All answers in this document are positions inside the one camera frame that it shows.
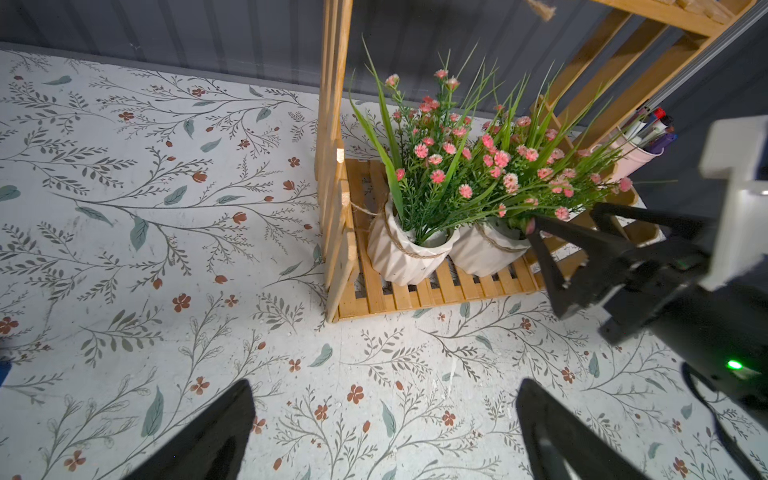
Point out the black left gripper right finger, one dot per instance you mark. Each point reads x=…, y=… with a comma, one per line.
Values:
x=559, y=445

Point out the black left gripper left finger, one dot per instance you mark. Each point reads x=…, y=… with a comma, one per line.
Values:
x=212, y=446

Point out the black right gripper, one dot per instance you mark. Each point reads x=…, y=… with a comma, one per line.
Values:
x=644, y=266

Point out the pink flower pot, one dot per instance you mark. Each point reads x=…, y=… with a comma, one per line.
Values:
x=440, y=176
x=528, y=166

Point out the wooden two-tier rack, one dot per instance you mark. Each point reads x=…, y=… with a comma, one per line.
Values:
x=354, y=288

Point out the pink pen cup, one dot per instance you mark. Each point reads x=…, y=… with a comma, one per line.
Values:
x=631, y=159

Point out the markers in pink cup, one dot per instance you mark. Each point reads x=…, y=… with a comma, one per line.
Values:
x=647, y=130

